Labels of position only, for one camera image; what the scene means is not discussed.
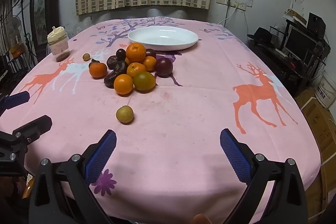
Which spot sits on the computer monitor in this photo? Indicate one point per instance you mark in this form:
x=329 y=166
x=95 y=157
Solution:
x=299 y=43

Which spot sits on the dark wooden framed painting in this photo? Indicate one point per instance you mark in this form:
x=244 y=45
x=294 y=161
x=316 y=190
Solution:
x=39 y=3

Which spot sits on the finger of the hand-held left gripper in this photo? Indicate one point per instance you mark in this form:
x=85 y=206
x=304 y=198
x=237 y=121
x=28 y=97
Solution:
x=34 y=127
x=17 y=100

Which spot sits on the white wall socket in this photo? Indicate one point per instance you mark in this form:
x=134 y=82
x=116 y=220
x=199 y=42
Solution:
x=220 y=0

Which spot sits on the round purple passion fruit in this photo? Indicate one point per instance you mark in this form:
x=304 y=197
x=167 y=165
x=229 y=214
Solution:
x=151 y=51
x=164 y=67

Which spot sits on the white oval plate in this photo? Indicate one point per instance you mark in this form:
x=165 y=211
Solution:
x=162 y=37

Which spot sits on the large orange mandarin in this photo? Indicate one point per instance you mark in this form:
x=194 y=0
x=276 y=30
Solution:
x=135 y=52

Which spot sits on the small orange mandarin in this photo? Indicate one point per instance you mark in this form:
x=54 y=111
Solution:
x=150 y=64

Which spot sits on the jar with cream lid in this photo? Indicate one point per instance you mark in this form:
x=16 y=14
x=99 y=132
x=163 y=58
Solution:
x=57 y=45

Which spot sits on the orange box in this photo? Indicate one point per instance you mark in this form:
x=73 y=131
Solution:
x=15 y=51

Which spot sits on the wrinkled dark passion fruit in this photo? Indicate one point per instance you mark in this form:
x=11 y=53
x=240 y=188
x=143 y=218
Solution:
x=109 y=80
x=112 y=61
x=121 y=66

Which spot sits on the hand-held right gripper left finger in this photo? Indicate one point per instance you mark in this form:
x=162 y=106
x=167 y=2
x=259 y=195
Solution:
x=102 y=155

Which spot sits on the greenish orange mandarin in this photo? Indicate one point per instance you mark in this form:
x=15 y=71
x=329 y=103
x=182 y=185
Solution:
x=144 y=81

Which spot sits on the person's right hand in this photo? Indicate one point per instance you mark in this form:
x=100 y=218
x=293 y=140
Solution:
x=200 y=219

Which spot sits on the black speaker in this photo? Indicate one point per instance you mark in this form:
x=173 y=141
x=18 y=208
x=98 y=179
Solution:
x=316 y=23

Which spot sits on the small tan longan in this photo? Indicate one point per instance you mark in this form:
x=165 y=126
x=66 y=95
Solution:
x=86 y=56

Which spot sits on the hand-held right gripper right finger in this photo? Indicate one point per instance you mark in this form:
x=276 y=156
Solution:
x=236 y=155

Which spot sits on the black tripod stand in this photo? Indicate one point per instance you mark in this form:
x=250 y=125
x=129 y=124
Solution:
x=23 y=16

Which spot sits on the yellow-green round fruit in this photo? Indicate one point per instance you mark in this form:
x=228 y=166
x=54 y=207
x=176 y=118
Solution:
x=125 y=114

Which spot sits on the small dark passion fruit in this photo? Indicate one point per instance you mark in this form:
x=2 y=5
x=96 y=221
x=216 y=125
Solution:
x=93 y=61

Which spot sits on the black hat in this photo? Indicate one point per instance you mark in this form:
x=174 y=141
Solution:
x=261 y=35

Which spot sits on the pink deer print tablecloth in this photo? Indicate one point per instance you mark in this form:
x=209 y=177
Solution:
x=183 y=113

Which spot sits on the wooden wall shelf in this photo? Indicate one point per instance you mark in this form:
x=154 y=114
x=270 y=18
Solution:
x=298 y=16

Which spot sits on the dark media desk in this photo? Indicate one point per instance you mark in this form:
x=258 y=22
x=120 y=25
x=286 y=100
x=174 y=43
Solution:
x=286 y=71

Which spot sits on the brown cardboard box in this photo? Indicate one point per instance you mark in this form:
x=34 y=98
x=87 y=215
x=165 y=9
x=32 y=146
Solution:
x=321 y=132

